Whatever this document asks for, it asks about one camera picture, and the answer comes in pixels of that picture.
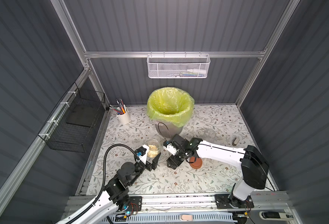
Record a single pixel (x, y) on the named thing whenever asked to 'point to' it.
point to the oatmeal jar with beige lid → (154, 146)
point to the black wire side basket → (71, 126)
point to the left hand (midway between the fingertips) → (154, 151)
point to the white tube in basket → (197, 70)
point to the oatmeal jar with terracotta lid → (209, 135)
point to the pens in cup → (121, 108)
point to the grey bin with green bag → (171, 109)
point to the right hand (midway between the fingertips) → (173, 160)
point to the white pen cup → (124, 118)
